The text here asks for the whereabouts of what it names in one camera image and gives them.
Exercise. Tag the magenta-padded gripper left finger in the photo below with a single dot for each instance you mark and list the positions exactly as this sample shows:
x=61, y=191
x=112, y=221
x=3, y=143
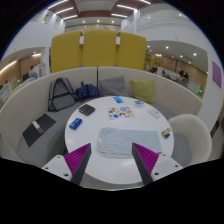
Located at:
x=75, y=160

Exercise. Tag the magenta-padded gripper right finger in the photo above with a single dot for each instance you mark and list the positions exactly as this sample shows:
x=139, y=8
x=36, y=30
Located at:
x=148, y=160

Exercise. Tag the light grey towel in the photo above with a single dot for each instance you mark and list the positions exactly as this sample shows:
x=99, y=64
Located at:
x=128, y=141

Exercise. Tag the yellow-blue toy figure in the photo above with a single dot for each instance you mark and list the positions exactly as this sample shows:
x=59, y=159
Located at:
x=165, y=134

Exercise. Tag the small blue box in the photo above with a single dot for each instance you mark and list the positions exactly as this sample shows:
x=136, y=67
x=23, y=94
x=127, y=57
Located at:
x=75, y=123

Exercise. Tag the flat white box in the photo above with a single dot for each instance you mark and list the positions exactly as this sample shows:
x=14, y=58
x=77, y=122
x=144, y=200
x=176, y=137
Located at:
x=154, y=113

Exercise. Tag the black laptop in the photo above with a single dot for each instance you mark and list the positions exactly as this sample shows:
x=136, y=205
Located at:
x=36, y=130

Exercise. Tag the dark grey wallet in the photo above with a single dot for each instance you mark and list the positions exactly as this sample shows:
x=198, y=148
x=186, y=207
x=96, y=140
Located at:
x=87, y=109

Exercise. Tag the white armchair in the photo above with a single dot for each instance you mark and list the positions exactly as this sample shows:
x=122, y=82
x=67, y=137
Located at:
x=193, y=133

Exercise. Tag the small white-blue box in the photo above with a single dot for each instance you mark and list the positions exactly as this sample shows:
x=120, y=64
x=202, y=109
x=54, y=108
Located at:
x=139, y=103

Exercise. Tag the grey black backpack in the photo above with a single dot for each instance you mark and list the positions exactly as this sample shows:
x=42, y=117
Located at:
x=61, y=95

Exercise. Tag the blue card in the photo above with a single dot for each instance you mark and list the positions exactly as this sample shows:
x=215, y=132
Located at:
x=118, y=99

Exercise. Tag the yellow-green cushion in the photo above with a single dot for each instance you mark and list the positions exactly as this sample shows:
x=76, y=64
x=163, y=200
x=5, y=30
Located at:
x=143, y=91

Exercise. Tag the dark blue bag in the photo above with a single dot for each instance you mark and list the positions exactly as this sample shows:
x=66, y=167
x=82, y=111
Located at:
x=87, y=91

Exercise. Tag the curved beige sofa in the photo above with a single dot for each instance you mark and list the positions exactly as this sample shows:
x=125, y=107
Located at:
x=20, y=110

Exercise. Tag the grey cushion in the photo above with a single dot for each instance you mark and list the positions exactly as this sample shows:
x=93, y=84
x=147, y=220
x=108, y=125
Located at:
x=113, y=87

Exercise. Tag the person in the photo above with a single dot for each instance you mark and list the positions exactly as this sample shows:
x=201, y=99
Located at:
x=154, y=69
x=32, y=71

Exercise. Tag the yellow partition panel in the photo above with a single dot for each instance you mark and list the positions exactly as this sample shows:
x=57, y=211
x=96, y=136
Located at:
x=99, y=48
x=132, y=50
x=66, y=51

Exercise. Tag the ceiling lights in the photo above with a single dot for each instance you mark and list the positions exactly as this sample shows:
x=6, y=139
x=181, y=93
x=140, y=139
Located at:
x=65, y=10

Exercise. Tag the purple wall sign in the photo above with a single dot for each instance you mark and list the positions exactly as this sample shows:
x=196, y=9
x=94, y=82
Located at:
x=216, y=74

